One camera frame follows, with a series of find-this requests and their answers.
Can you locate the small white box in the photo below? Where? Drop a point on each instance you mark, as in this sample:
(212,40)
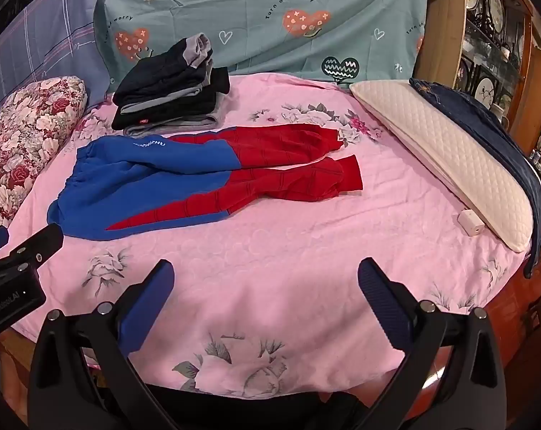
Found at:
(471,223)

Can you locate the red-brown wooden bed frame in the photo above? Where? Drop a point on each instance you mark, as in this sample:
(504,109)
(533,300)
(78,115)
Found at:
(512,309)

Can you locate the stack of dark folded clothes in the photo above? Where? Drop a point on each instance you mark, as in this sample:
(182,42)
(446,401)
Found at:
(181,103)

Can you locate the white quilted pillow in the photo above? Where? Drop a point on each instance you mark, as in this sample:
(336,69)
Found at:
(449,152)

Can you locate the red floral pillow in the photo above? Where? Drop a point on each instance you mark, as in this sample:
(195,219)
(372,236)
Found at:
(24,143)

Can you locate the wooden display cabinet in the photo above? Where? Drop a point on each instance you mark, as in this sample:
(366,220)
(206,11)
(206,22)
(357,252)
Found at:
(516,53)

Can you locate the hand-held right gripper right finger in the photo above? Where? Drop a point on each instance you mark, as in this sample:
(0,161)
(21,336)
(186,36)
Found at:
(382,298)

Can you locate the pink floral bedsheet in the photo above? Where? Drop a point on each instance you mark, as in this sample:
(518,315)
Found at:
(297,242)

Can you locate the blue and red pants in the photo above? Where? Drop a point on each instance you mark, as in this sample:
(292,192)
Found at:
(118,179)

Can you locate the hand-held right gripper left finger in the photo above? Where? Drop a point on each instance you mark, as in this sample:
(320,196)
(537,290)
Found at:
(149,298)

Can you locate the dark blue jeans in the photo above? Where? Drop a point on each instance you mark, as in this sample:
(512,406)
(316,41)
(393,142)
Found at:
(498,130)

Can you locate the light wooden panel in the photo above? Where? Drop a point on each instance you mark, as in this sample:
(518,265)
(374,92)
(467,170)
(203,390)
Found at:
(440,36)

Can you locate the navy folded pants grey cuffs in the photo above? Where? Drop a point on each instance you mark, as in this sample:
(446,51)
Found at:
(163,67)

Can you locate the teal heart-printed sheet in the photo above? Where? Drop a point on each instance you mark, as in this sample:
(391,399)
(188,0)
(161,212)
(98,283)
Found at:
(261,31)

